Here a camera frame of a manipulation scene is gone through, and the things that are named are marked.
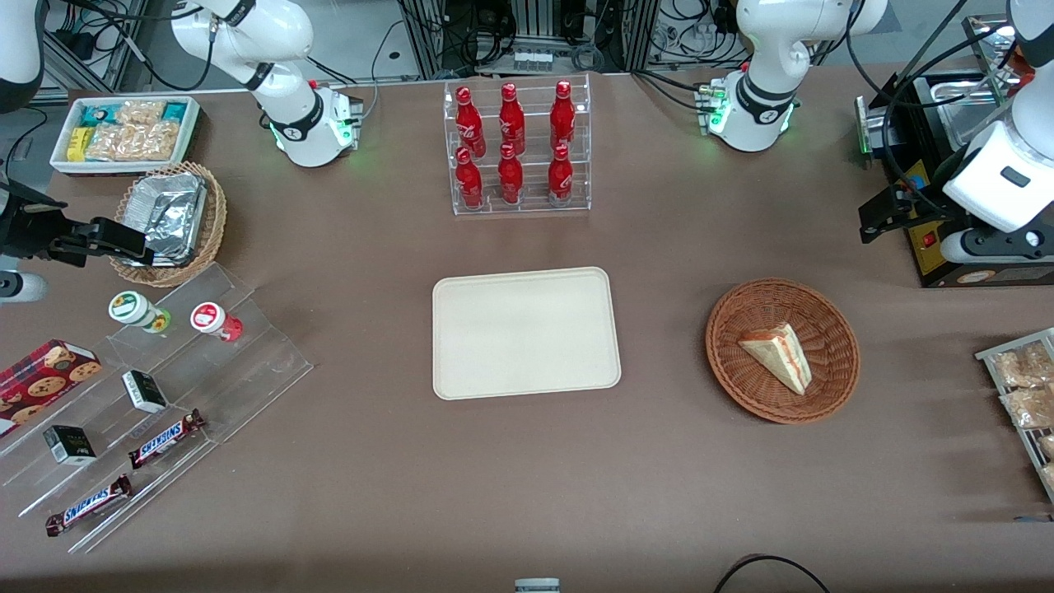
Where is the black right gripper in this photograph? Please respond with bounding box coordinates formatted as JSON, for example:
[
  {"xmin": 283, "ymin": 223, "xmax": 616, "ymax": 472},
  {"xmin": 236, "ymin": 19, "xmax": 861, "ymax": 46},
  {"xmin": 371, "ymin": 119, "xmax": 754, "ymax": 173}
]
[{"xmin": 0, "ymin": 181, "xmax": 156, "ymax": 267}]

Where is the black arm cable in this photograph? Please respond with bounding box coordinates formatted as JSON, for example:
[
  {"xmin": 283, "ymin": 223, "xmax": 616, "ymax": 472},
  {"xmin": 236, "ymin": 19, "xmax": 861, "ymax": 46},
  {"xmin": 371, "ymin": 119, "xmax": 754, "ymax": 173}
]
[
  {"xmin": 48, "ymin": 0, "xmax": 217, "ymax": 92},
  {"xmin": 845, "ymin": 0, "xmax": 1018, "ymax": 217}
]

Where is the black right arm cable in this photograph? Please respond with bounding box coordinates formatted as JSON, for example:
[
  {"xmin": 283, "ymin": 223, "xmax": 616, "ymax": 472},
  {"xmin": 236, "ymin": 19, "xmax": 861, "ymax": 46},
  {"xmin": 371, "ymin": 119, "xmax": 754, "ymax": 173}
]
[{"xmin": 48, "ymin": 0, "xmax": 217, "ymax": 92}]

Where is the red cola bottle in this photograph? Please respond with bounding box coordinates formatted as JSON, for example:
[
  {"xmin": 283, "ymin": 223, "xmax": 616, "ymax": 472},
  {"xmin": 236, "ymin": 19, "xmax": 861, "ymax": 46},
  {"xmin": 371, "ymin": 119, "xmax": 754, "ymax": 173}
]
[
  {"xmin": 498, "ymin": 82, "xmax": 527, "ymax": 156},
  {"xmin": 455, "ymin": 86, "xmax": 487, "ymax": 158},
  {"xmin": 455, "ymin": 147, "xmax": 485, "ymax": 210},
  {"xmin": 549, "ymin": 80, "xmax": 577, "ymax": 152},
  {"xmin": 497, "ymin": 143, "xmax": 525, "ymax": 206},
  {"xmin": 547, "ymin": 144, "xmax": 575, "ymax": 208}
]

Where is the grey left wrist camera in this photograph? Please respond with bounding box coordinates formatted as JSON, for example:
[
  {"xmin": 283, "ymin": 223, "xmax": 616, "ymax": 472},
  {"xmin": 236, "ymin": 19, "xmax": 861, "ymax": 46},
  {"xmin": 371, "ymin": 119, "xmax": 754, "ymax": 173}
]
[{"xmin": 940, "ymin": 228, "xmax": 1048, "ymax": 265}]

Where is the large clear cracker bag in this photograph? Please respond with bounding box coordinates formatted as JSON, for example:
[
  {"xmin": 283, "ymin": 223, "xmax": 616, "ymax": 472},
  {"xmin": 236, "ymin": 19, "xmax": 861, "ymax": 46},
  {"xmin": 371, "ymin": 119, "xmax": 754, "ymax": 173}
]
[{"xmin": 85, "ymin": 121, "xmax": 183, "ymax": 164}]

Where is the small black box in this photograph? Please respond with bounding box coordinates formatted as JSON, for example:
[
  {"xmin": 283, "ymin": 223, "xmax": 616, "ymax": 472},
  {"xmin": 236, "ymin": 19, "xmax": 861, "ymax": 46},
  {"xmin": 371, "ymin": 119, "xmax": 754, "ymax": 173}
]
[
  {"xmin": 121, "ymin": 370, "xmax": 169, "ymax": 415},
  {"xmin": 42, "ymin": 425, "xmax": 98, "ymax": 468}
]

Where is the light tan wicker basket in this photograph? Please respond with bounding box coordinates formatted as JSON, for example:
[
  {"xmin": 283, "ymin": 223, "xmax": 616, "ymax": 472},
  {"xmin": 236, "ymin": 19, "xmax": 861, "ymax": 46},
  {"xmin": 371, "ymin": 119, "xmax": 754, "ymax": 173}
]
[{"xmin": 109, "ymin": 161, "xmax": 229, "ymax": 289}]

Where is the aluminium frame equipment rack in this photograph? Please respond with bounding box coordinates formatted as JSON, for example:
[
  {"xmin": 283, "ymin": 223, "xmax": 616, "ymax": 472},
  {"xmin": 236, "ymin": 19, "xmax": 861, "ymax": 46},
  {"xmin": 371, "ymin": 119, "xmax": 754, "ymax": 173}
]
[{"xmin": 395, "ymin": 0, "xmax": 746, "ymax": 81}]

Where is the brown Snickers bar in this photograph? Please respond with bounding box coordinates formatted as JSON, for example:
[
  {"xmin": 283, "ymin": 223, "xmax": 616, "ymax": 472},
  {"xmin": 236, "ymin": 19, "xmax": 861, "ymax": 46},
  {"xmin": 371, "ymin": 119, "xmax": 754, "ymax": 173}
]
[
  {"xmin": 44, "ymin": 474, "xmax": 134, "ymax": 538},
  {"xmin": 127, "ymin": 409, "xmax": 207, "ymax": 471}
]

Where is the white rectangular snack bin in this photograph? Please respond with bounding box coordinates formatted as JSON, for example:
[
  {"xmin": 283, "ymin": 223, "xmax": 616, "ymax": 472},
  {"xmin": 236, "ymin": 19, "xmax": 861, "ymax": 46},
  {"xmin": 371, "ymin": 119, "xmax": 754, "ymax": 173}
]
[{"xmin": 49, "ymin": 96, "xmax": 202, "ymax": 177}]

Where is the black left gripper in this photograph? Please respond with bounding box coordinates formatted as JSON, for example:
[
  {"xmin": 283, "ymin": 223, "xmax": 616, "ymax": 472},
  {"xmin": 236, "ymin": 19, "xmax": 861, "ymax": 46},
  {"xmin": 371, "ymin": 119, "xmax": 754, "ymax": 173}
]
[{"xmin": 858, "ymin": 183, "xmax": 974, "ymax": 245}]

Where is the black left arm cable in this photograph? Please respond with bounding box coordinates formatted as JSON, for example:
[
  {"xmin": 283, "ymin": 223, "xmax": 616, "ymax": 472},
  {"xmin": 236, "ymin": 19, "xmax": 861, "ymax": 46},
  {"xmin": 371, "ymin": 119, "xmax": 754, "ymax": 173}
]
[{"xmin": 845, "ymin": 0, "xmax": 1018, "ymax": 217}]

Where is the green lid white cup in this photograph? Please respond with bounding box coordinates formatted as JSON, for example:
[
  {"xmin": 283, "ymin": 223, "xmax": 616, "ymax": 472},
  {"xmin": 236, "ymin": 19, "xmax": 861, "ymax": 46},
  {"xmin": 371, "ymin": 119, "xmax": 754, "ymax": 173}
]
[{"xmin": 108, "ymin": 292, "xmax": 173, "ymax": 335}]

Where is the beige plastic tray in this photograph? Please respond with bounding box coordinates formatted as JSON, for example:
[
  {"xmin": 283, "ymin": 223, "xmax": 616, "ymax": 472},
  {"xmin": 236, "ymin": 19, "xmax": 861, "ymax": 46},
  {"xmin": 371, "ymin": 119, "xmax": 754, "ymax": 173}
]
[{"xmin": 432, "ymin": 266, "xmax": 623, "ymax": 402}]

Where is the round brown wicker basket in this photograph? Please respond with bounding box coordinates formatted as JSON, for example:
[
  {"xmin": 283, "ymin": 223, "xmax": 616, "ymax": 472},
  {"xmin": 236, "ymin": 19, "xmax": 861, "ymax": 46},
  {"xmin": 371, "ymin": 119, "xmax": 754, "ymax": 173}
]
[{"xmin": 705, "ymin": 278, "xmax": 861, "ymax": 425}]

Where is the red chocolate cookie box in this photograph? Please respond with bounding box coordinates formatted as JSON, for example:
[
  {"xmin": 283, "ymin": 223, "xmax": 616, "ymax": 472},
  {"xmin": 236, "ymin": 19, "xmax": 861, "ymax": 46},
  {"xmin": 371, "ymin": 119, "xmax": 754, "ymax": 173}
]
[{"xmin": 0, "ymin": 339, "xmax": 104, "ymax": 440}]

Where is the black yellow food warmer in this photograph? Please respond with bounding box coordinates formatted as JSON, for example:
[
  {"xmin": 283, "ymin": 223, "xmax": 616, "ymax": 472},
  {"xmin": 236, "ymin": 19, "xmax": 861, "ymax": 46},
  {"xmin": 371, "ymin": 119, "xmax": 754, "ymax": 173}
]
[{"xmin": 855, "ymin": 16, "xmax": 1054, "ymax": 289}]

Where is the tray with snack bags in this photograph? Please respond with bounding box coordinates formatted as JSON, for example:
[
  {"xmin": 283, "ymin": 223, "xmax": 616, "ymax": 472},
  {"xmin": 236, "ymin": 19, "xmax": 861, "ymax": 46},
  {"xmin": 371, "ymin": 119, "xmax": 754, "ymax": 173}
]
[{"xmin": 975, "ymin": 328, "xmax": 1054, "ymax": 505}]

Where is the triangle sandwich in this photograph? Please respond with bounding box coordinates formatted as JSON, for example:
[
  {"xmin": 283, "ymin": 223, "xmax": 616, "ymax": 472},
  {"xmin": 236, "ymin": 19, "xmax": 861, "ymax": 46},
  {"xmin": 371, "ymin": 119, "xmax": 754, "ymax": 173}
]
[{"xmin": 737, "ymin": 323, "xmax": 814, "ymax": 397}]

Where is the clear acrylic stepped display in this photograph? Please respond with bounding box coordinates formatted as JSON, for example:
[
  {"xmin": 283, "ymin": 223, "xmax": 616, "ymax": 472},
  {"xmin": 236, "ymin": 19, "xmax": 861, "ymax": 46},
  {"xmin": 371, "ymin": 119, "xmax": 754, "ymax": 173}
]
[{"xmin": 0, "ymin": 262, "xmax": 315, "ymax": 555}]

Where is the small clear cracker bag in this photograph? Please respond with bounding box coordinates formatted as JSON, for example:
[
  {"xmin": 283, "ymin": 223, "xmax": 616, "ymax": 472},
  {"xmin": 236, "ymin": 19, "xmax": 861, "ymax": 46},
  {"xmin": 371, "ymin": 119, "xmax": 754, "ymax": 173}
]
[{"xmin": 115, "ymin": 99, "xmax": 170, "ymax": 128}]

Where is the clear acrylic bottle rack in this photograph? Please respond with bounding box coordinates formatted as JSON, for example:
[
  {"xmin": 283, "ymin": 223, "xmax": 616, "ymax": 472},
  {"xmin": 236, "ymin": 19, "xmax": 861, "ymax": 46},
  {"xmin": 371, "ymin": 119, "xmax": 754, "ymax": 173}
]
[{"xmin": 443, "ymin": 73, "xmax": 592, "ymax": 217}]

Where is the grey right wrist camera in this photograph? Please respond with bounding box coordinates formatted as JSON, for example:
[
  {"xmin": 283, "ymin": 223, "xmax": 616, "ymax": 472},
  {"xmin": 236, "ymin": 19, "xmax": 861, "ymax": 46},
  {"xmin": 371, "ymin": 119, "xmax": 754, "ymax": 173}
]
[{"xmin": 0, "ymin": 272, "xmax": 49, "ymax": 305}]

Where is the silver foil container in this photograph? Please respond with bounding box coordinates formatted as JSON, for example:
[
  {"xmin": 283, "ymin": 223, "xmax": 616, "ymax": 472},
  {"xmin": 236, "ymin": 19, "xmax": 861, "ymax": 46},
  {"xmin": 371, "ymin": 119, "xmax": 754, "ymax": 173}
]
[{"xmin": 123, "ymin": 172, "xmax": 209, "ymax": 268}]

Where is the red lid white cup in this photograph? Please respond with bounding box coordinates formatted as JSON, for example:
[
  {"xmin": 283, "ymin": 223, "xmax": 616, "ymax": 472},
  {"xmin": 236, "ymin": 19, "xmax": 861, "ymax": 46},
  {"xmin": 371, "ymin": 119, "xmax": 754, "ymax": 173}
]
[{"xmin": 189, "ymin": 302, "xmax": 245, "ymax": 344}]

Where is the black cable loop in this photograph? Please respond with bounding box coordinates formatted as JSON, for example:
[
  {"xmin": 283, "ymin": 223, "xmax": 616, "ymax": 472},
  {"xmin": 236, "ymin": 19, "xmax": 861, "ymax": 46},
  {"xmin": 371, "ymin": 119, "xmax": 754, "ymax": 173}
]
[{"xmin": 712, "ymin": 554, "xmax": 831, "ymax": 593}]

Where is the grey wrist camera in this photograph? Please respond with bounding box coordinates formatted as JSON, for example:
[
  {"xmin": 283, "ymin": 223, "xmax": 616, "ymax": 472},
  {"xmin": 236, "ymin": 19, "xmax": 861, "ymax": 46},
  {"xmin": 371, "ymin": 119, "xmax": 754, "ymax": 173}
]
[
  {"xmin": 940, "ymin": 228, "xmax": 1048, "ymax": 265},
  {"xmin": 0, "ymin": 272, "xmax": 49, "ymax": 305}
]

